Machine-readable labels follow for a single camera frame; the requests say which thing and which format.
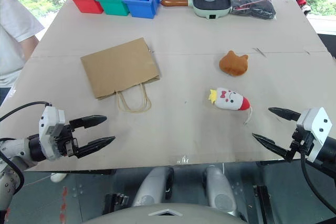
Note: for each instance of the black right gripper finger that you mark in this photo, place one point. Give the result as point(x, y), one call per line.
point(273, 146)
point(284, 113)

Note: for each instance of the black fabric bundle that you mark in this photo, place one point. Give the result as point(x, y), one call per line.
point(253, 6)

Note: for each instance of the white red plush toy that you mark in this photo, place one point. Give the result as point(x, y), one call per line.
point(231, 100)

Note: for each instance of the green electric frying pan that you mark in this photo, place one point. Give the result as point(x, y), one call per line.
point(210, 5)

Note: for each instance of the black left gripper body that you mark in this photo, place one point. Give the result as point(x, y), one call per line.
point(63, 140)

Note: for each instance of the grey robot leg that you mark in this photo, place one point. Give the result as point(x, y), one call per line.
point(219, 190)
point(155, 184)

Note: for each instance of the brown paper bag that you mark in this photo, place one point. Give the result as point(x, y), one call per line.
point(120, 72)

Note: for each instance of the grey right robot leg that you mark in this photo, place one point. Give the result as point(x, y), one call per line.
point(219, 190)

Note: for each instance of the blue plastic bin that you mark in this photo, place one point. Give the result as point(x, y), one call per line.
point(141, 2)

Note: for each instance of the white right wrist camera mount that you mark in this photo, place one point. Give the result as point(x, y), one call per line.
point(315, 129)

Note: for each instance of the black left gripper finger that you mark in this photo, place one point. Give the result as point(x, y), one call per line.
point(96, 145)
point(88, 121)

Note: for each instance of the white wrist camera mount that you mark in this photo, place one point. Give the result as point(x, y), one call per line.
point(315, 129)
point(50, 132)

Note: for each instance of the grey left robot leg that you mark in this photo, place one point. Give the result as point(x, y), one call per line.
point(155, 184)

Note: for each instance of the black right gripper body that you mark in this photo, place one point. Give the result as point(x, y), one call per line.
point(302, 140)

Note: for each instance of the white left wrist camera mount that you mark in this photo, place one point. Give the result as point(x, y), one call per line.
point(50, 132)

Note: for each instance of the grey robot torso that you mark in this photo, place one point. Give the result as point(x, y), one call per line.
point(168, 213)

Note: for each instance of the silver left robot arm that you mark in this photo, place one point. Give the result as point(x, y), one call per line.
point(15, 161)

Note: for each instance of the brown cat head plush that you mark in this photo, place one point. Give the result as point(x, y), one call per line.
point(233, 64)

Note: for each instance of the white shoe on floor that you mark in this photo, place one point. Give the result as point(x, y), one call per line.
point(58, 176)

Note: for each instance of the person in white shirt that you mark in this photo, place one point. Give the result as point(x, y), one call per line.
point(13, 37)

